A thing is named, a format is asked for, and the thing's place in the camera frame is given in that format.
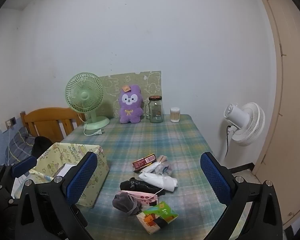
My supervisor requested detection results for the green printed backdrop board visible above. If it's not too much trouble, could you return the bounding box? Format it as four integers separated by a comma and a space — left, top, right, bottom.
99, 71, 162, 118

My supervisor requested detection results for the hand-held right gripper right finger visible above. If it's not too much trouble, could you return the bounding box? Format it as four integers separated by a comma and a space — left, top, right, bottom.
200, 151, 283, 240

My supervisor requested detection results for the brown snack box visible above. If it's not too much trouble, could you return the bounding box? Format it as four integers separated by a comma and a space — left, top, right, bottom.
132, 154, 157, 172

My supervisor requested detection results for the black fan cable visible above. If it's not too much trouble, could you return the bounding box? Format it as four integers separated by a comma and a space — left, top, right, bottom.
225, 125, 231, 158

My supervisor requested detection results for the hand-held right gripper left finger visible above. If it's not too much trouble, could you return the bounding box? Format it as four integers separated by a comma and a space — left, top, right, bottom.
15, 151, 98, 240

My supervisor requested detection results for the green colourful box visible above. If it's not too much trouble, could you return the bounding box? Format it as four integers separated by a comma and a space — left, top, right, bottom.
136, 201, 178, 235

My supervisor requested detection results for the pink tissue packet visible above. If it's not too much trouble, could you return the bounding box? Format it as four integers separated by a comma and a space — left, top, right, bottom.
117, 190, 158, 207

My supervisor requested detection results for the yellow cartoon gift bag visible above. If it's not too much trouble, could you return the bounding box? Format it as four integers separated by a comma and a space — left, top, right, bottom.
29, 142, 110, 208

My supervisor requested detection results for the glass jar mug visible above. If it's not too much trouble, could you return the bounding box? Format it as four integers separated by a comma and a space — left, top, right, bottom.
146, 96, 163, 123

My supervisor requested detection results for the dark cloth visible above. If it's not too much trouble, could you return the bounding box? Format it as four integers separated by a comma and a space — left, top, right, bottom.
31, 136, 57, 158

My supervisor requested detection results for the white tissue paper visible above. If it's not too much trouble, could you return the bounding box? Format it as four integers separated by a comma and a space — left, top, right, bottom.
139, 171, 178, 193

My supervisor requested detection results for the grey sock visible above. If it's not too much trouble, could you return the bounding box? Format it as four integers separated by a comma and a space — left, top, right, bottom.
112, 192, 143, 216

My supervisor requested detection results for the green desk fan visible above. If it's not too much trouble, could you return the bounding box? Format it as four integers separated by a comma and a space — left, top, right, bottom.
65, 72, 110, 130

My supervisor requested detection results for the plaid pillow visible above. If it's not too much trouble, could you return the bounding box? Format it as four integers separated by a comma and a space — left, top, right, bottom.
5, 127, 37, 165

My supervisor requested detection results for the white string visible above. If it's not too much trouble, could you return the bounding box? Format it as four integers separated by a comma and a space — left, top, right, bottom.
137, 188, 165, 200

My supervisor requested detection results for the green fan power cord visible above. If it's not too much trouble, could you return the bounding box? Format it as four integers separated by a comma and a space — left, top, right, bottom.
84, 122, 104, 137

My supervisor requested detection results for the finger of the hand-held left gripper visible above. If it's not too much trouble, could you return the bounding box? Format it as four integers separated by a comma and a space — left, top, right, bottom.
0, 156, 37, 178

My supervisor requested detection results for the beige door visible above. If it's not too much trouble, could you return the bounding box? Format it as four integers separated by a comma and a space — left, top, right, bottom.
251, 0, 300, 230

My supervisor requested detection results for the cotton swab container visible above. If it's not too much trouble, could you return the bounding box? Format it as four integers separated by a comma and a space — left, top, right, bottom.
170, 107, 181, 123

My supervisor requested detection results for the clear plastic packet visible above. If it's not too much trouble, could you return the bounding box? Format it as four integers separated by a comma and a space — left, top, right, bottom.
155, 164, 173, 177

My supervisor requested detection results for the white charging cable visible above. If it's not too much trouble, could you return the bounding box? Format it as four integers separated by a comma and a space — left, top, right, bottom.
6, 127, 12, 165

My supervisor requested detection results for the purple plush toy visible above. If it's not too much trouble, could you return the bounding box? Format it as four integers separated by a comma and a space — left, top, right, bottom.
119, 84, 144, 124

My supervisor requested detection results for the white standing fan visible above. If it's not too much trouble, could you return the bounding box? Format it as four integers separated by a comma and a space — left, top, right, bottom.
219, 102, 265, 159

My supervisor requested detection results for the black plastic bag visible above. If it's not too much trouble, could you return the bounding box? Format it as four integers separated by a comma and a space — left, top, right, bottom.
119, 177, 165, 197

